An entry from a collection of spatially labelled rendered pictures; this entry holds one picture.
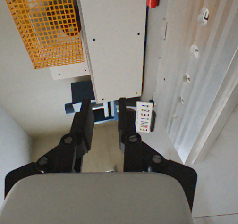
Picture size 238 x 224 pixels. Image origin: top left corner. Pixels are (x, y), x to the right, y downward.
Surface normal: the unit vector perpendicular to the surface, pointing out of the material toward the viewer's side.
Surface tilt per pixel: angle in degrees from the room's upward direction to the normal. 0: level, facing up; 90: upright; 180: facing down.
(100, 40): 90
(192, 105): 0
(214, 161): 0
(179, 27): 0
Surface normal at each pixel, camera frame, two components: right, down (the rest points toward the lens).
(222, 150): -0.97, 0.18
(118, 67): 0.22, 0.65
